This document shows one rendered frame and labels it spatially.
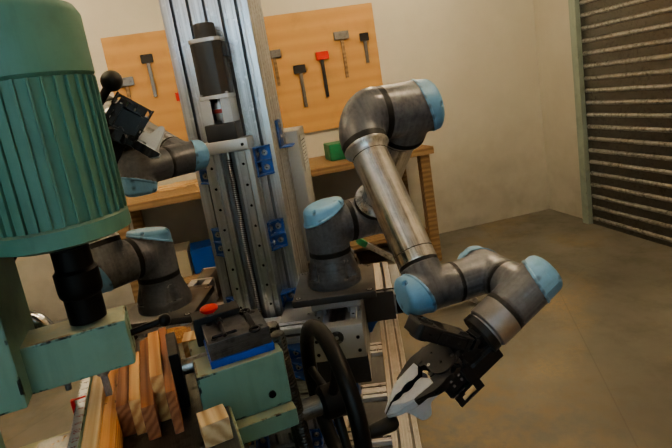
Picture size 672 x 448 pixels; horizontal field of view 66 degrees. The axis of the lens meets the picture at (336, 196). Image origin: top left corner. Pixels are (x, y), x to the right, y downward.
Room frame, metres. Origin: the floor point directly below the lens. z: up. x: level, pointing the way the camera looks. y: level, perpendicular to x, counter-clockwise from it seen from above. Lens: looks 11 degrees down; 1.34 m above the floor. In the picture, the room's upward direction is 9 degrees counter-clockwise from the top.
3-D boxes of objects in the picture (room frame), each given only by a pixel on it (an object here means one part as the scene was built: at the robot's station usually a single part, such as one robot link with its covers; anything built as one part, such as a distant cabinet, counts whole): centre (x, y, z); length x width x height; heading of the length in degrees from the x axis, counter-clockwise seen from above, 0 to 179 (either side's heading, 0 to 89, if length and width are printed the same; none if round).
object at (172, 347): (0.77, 0.26, 0.95); 0.09 x 0.07 x 0.09; 19
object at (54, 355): (0.71, 0.40, 1.03); 0.14 x 0.07 x 0.09; 109
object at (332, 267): (1.39, 0.04, 0.87); 0.15 x 0.15 x 0.10
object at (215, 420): (0.65, 0.22, 0.92); 0.04 x 0.04 x 0.03; 23
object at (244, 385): (0.79, 0.21, 0.91); 0.15 x 0.14 x 0.09; 19
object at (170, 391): (0.79, 0.31, 0.93); 0.25 x 0.01 x 0.07; 19
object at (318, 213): (1.39, 0.03, 0.98); 0.13 x 0.12 x 0.14; 109
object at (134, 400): (0.76, 0.36, 0.93); 0.17 x 0.02 x 0.06; 19
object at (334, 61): (4.02, 0.47, 1.50); 2.00 x 0.04 x 0.90; 101
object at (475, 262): (0.91, -0.24, 0.97); 0.11 x 0.11 x 0.08; 19
